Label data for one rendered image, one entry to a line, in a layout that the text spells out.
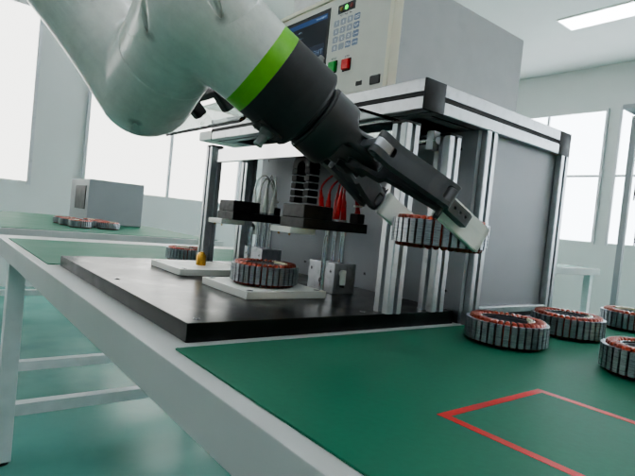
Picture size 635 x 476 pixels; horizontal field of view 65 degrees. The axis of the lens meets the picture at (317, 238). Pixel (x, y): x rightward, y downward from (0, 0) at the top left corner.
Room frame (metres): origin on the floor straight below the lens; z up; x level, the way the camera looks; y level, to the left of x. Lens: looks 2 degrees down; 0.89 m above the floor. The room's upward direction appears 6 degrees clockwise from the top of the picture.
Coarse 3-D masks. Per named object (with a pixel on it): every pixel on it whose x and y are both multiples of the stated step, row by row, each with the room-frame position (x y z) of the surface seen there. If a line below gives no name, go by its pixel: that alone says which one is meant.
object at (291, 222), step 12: (288, 204) 0.87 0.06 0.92; (300, 204) 0.84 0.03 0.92; (288, 216) 0.87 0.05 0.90; (300, 216) 0.84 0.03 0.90; (312, 216) 0.85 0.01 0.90; (324, 216) 0.86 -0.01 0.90; (276, 228) 0.85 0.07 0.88; (288, 228) 0.83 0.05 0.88; (300, 228) 0.84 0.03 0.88; (312, 228) 0.84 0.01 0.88; (324, 228) 0.86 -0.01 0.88; (336, 228) 0.88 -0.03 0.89; (348, 228) 0.89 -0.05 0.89; (360, 228) 0.91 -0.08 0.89; (336, 240) 0.92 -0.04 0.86
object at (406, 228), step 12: (396, 216) 0.59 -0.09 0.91; (408, 216) 0.57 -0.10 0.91; (420, 216) 0.56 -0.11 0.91; (396, 228) 0.58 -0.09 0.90; (408, 228) 0.56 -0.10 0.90; (420, 228) 0.55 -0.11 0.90; (432, 228) 0.55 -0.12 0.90; (444, 228) 0.54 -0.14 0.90; (396, 240) 0.58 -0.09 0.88; (408, 240) 0.56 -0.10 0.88; (420, 240) 0.55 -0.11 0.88; (432, 240) 0.55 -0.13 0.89; (444, 240) 0.54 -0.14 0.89; (456, 240) 0.54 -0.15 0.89; (468, 252) 0.56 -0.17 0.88; (480, 252) 0.57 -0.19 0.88
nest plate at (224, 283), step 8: (208, 280) 0.83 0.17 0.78; (216, 280) 0.81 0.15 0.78; (224, 280) 0.82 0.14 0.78; (232, 280) 0.83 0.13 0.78; (216, 288) 0.80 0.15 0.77; (224, 288) 0.78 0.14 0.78; (232, 288) 0.76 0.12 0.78; (240, 288) 0.75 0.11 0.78; (248, 288) 0.76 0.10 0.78; (256, 288) 0.77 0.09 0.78; (264, 288) 0.78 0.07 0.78; (272, 288) 0.79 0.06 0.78; (280, 288) 0.80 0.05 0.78; (288, 288) 0.81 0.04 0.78; (296, 288) 0.82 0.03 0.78; (304, 288) 0.83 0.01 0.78; (312, 288) 0.84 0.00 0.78; (240, 296) 0.74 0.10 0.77; (248, 296) 0.73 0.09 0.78; (256, 296) 0.74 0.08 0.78; (264, 296) 0.75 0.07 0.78; (272, 296) 0.75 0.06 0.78; (280, 296) 0.76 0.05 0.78; (288, 296) 0.77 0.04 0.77; (296, 296) 0.78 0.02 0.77; (304, 296) 0.79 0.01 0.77; (312, 296) 0.80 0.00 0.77; (320, 296) 0.81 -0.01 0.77
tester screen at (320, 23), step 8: (320, 16) 0.98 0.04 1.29; (304, 24) 1.02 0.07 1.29; (312, 24) 1.00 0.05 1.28; (320, 24) 0.98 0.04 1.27; (296, 32) 1.05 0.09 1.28; (304, 32) 1.02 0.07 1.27; (312, 32) 1.00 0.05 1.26; (320, 32) 0.98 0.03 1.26; (304, 40) 1.02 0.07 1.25; (312, 40) 1.00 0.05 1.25; (320, 40) 0.98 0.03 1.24
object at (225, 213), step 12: (228, 204) 1.04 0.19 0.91; (240, 204) 1.03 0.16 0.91; (252, 204) 1.05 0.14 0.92; (228, 216) 1.04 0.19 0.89; (240, 216) 1.03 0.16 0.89; (252, 216) 1.05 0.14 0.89; (264, 216) 1.07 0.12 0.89; (276, 216) 1.09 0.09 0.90; (264, 228) 1.11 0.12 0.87; (264, 240) 1.11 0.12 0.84
